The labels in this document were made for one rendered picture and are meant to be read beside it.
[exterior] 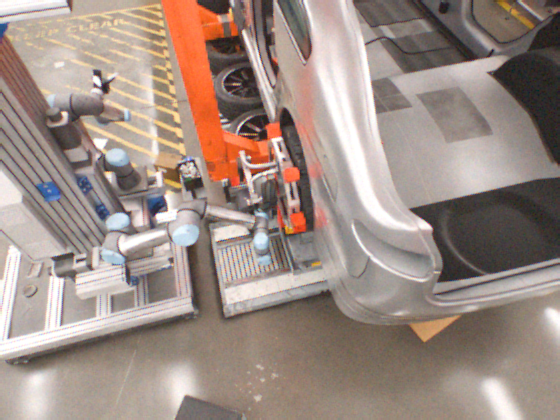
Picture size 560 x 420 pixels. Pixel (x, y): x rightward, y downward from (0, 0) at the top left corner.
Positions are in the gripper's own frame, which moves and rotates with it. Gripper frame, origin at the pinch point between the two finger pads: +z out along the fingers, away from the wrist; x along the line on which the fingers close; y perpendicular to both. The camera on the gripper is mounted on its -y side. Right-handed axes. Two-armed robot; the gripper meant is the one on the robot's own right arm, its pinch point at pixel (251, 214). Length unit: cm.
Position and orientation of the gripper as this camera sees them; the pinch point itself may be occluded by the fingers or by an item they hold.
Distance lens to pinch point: 232.0
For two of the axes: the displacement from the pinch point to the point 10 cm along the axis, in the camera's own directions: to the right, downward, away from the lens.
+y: -0.3, -6.0, -8.0
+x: -9.7, 2.2, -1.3
